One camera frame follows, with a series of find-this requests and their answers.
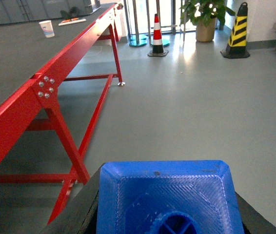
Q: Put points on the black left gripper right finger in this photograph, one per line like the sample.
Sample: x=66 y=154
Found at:
x=253 y=222

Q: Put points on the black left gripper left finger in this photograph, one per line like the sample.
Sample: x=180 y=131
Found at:
x=80 y=215

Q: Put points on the blue 3D printed part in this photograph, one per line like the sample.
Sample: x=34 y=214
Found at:
x=167 y=197

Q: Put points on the yellow black traffic cone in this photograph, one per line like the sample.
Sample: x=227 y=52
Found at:
x=236 y=46

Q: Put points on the red white traffic cone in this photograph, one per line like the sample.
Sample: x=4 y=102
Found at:
x=157 y=49

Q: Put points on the teal round stand base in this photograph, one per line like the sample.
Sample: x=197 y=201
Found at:
x=137 y=42

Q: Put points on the white paper cup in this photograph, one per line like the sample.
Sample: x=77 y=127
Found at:
x=47 y=28

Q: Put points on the white ruler on table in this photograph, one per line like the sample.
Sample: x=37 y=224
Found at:
x=71 y=21

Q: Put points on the potted green plant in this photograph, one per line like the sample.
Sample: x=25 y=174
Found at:
x=203 y=14

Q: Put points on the grey plastic crate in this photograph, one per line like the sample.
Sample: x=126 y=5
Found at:
x=15 y=11

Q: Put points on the red metal table frame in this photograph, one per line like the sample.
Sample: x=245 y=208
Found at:
x=32 y=68

